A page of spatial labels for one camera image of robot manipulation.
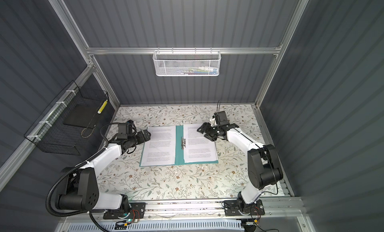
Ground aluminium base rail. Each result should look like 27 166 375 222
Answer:
59 196 307 221

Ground pens in white basket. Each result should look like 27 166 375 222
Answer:
174 66 219 76

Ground silver metal folder clip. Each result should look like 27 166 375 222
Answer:
181 137 186 150

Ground yellow marker in basket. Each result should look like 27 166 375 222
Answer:
97 99 109 114

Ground white vented cable duct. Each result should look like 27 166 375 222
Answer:
67 219 245 232

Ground white wire mesh basket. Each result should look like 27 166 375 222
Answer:
153 52 222 77

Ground black wire mesh basket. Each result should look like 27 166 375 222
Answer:
24 84 109 156

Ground white paper sheet underneath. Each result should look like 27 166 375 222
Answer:
183 124 218 164

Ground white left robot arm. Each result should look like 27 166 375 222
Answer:
45 120 151 217

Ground teal file folder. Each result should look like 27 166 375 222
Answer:
139 123 219 168

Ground black pad in basket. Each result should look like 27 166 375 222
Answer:
63 105 101 128

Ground black corrugated cable conduit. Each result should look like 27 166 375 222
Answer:
44 122 127 232

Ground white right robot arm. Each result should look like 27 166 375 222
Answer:
197 111 284 215

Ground printed white paper sheet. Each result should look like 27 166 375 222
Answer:
140 126 176 167

